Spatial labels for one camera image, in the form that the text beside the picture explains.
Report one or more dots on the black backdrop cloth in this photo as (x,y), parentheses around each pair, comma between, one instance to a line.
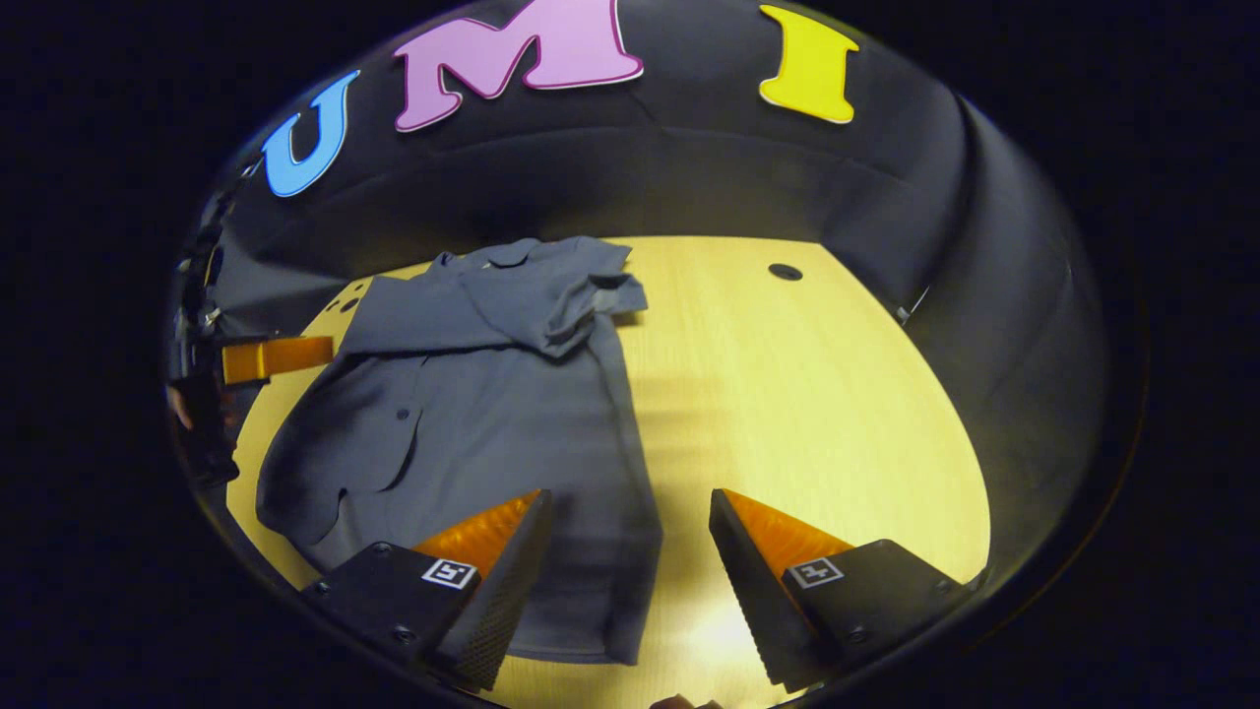
(709,167)

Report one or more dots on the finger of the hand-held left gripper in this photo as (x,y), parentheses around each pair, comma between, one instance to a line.
(281,356)

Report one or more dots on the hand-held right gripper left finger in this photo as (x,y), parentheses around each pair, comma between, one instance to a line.
(512,591)

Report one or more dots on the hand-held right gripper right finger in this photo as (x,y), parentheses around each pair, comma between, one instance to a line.
(753,591)

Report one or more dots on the grey button shirt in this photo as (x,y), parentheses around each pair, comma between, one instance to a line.
(492,414)

